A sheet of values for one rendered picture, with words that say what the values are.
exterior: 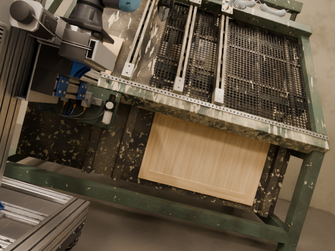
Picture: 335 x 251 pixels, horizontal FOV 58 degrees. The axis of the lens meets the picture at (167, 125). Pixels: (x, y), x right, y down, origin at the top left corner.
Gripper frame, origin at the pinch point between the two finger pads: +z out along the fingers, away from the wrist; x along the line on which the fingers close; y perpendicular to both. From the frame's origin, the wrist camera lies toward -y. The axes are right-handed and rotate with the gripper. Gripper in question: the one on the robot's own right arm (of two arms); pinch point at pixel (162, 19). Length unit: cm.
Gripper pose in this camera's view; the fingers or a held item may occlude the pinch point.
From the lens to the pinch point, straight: 196.8
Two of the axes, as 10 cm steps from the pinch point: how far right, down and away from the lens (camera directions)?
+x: -9.8, -1.3, -1.6
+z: -2.0, 8.0, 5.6
